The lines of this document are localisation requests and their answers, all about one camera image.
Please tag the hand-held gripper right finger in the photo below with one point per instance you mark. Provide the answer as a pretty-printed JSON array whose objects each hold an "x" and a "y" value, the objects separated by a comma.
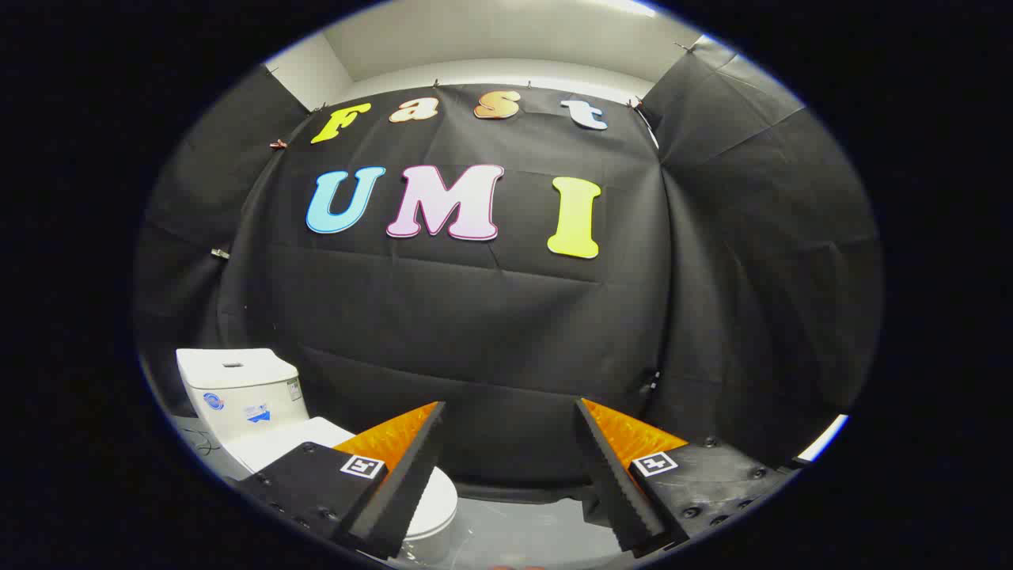
[{"x": 613, "y": 483}]

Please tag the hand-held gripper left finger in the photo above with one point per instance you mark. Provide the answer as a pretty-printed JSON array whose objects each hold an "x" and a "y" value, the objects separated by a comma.
[{"x": 411, "y": 475}]

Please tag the white toilet with tank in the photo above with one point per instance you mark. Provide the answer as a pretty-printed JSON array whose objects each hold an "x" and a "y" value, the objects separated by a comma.
[{"x": 237, "y": 388}]

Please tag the black backdrop cloth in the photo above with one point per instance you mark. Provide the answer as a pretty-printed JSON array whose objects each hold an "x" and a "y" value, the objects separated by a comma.
[{"x": 475, "y": 332}]

